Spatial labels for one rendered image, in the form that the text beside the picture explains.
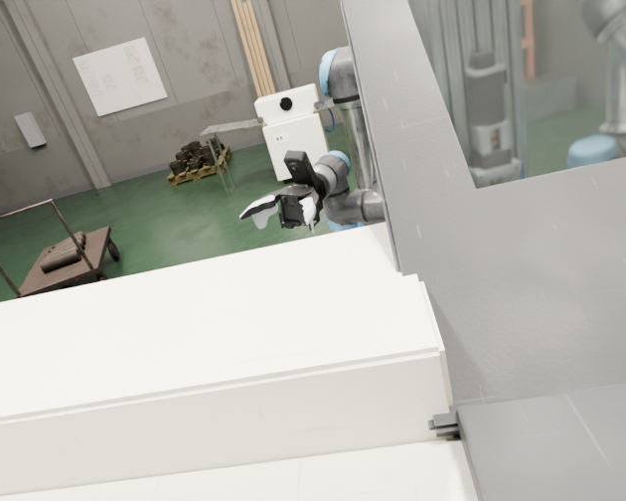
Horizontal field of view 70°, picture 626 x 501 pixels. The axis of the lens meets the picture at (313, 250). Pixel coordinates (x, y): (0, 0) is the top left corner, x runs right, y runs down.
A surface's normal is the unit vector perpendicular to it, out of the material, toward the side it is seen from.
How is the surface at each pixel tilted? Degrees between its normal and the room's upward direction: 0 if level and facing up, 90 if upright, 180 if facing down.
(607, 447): 0
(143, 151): 90
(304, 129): 90
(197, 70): 90
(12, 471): 90
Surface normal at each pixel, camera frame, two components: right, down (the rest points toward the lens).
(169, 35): 0.03, 0.44
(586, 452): -0.25, -0.87
